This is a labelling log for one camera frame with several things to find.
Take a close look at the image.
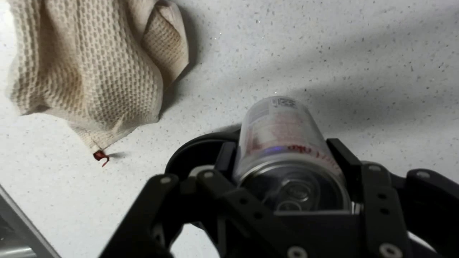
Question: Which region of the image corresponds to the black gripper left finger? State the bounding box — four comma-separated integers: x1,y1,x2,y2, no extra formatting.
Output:
98,141,307,258

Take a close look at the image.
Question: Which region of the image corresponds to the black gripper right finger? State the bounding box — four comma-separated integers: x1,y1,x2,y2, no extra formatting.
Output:
326,138,459,258

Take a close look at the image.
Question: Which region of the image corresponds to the silver soda can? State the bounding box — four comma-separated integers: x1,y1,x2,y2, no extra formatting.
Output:
233,95,353,214

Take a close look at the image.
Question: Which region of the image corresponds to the beige waffle dish cloth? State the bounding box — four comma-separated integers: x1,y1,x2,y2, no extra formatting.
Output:
6,0,191,168

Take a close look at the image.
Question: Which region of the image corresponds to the stainless steel double sink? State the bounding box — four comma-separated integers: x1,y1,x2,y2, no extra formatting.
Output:
0,186,62,258

